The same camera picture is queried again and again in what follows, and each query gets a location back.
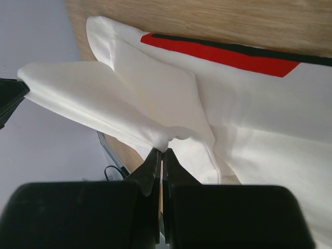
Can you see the white printed t-shirt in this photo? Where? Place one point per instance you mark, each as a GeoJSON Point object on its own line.
{"type": "Point", "coordinates": [231, 113]}

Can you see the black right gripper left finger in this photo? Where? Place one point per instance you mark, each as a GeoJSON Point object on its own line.
{"type": "Point", "coordinates": [104, 214]}

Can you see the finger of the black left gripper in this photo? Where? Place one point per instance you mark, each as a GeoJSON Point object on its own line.
{"type": "Point", "coordinates": [13, 93]}

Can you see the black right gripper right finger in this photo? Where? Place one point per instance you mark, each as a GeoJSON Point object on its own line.
{"type": "Point", "coordinates": [197, 215]}

